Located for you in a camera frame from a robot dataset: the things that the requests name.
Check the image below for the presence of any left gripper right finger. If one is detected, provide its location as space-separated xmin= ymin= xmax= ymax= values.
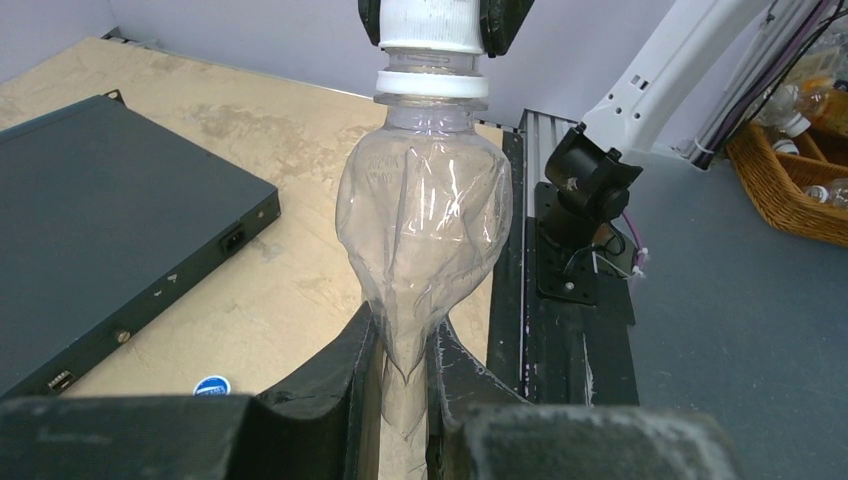
xmin=427 ymin=319 xmax=745 ymax=479

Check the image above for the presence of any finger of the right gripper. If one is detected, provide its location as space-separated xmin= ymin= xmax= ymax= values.
xmin=357 ymin=0 xmax=381 ymax=46
xmin=479 ymin=0 xmax=535 ymax=57

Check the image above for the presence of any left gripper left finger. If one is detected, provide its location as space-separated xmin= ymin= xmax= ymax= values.
xmin=1 ymin=305 xmax=379 ymax=479

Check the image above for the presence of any blue white bottle cap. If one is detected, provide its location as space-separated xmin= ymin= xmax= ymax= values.
xmin=378 ymin=0 xmax=484 ymax=55
xmin=192 ymin=375 xmax=232 ymax=396

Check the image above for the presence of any clear plastic bottle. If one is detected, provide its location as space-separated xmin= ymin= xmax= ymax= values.
xmin=335 ymin=47 xmax=513 ymax=479

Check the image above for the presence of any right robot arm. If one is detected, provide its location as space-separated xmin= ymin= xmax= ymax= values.
xmin=358 ymin=1 xmax=765 ymax=304

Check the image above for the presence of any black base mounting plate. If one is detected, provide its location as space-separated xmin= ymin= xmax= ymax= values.
xmin=486 ymin=110 xmax=641 ymax=406

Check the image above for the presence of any black flat electronics box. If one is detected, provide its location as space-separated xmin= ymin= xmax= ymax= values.
xmin=1 ymin=90 xmax=281 ymax=399

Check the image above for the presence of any wicker basket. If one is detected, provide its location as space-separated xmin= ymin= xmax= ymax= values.
xmin=726 ymin=124 xmax=847 ymax=247

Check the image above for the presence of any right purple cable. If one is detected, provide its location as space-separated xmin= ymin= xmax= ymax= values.
xmin=621 ymin=0 xmax=843 ymax=280

